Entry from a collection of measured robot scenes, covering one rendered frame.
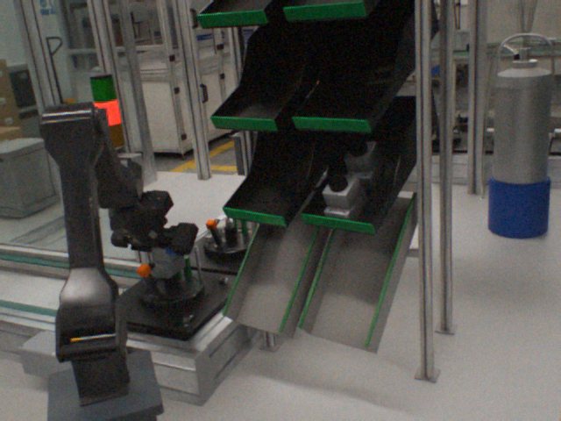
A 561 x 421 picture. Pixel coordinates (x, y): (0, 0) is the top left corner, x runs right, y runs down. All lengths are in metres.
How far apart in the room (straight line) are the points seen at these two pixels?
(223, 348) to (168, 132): 5.36
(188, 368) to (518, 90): 1.06
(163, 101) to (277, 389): 5.41
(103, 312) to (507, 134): 1.20
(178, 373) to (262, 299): 0.20
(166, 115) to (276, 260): 5.36
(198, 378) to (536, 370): 0.61
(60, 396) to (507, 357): 0.80
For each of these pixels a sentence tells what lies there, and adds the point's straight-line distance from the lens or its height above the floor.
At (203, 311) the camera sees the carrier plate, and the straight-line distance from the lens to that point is 1.26.
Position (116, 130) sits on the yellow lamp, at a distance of 1.42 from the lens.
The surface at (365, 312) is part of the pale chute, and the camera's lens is 1.07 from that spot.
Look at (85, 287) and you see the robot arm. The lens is 0.87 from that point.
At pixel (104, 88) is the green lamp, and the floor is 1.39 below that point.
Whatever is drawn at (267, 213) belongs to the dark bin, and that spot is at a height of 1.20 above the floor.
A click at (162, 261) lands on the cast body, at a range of 1.29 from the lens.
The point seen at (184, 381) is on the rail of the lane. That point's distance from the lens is 1.18.
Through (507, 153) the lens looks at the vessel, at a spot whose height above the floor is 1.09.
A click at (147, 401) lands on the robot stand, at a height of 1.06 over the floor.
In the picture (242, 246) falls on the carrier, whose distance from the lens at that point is 1.48.
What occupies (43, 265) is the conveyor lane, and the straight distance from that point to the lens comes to 1.72.
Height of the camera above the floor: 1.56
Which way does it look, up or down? 20 degrees down
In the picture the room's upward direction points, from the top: 6 degrees counter-clockwise
